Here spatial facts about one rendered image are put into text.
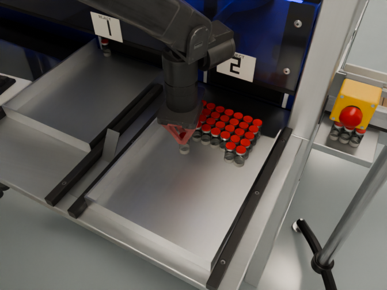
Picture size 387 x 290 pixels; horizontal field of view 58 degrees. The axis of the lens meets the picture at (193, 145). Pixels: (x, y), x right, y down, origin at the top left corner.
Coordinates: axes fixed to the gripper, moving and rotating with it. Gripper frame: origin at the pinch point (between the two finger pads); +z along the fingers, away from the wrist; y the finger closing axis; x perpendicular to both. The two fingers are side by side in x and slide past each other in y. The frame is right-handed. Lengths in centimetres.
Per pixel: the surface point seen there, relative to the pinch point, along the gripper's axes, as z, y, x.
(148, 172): 6.4, -5.6, 6.0
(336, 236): 60, 21, -47
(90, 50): 5.8, 32.4, 36.8
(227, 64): -6.8, 16.9, -5.4
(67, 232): 95, 15, 62
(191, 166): 6.5, -1.7, -2.1
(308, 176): 96, 75, -45
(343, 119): -4.7, 7.3, -29.6
